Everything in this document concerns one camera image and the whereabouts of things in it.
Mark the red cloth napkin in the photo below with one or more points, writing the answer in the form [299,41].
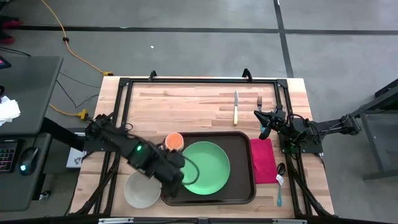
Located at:
[262,160]

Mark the black office desk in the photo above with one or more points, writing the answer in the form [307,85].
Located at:
[31,93]

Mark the orange plastic mug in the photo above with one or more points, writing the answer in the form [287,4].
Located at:
[174,141]

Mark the green plastic plate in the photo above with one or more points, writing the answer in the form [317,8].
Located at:
[208,168]

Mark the backlit computer keyboard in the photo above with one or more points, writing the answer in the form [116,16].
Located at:
[7,157]

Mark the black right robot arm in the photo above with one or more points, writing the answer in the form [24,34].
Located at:
[326,126]

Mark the silver metal bar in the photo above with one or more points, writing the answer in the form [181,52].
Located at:
[115,220]
[289,221]

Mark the dark brown serving tray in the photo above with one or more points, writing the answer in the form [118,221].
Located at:
[239,155]

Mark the grey plastic bowl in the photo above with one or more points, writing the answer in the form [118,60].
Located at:
[140,191]

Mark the white crumpled tissue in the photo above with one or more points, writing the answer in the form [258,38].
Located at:
[9,110]

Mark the black computer mouse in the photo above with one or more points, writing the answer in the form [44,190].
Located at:
[29,158]

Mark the black curved frame bracket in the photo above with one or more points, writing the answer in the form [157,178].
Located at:
[152,74]
[247,73]

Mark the black aluminium table frame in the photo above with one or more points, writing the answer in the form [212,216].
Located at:
[202,81]

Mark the black metal stand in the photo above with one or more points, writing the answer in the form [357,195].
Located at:
[372,143]

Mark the white printed box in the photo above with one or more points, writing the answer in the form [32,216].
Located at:
[74,158]

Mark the person's shoe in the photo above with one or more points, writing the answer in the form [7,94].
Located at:
[9,23]
[6,39]

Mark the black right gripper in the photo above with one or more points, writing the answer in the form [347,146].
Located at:
[277,119]

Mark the dark device with pink screen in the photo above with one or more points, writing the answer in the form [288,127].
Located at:
[3,62]

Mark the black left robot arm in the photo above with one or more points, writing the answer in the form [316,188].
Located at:
[124,143]

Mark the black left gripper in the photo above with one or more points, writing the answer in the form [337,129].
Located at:
[169,174]

